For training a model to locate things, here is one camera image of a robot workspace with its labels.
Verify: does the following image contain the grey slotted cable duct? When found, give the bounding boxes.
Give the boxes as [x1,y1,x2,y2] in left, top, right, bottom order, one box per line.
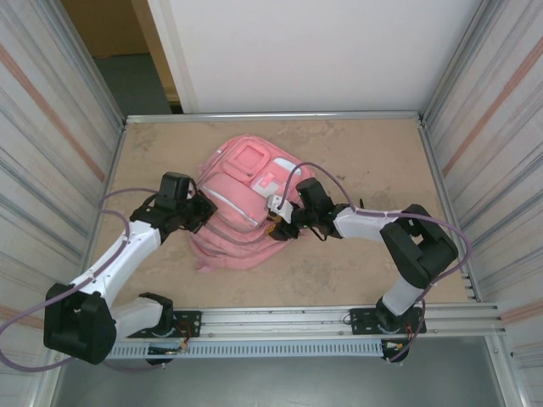
[62,342,385,360]

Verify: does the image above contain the brown wooden door jamb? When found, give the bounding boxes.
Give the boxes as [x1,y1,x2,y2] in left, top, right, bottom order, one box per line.
[129,0,183,114]

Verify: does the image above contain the aluminium side rail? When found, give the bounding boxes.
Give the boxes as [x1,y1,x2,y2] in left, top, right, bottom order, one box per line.
[78,120,128,309]

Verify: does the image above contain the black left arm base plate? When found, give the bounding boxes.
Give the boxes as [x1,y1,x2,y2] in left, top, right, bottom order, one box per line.
[126,310,203,339]

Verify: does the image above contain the thin aluminium table edge rail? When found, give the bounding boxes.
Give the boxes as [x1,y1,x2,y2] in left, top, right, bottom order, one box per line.
[125,110,425,124]

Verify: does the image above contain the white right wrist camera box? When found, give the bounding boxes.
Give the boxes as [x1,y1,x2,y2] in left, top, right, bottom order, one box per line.
[266,194,294,221]

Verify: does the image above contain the small wired circuit board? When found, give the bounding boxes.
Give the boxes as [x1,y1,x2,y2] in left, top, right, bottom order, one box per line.
[147,342,190,355]
[381,338,411,353]

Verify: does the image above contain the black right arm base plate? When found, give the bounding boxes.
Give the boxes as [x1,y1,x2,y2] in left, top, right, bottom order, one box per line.
[350,307,427,336]

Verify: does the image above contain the long aluminium mounting rail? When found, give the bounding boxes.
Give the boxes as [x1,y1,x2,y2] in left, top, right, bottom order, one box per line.
[46,301,508,340]

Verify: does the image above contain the pink backpack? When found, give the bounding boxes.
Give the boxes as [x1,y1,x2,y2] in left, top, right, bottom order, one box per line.
[188,134,315,272]

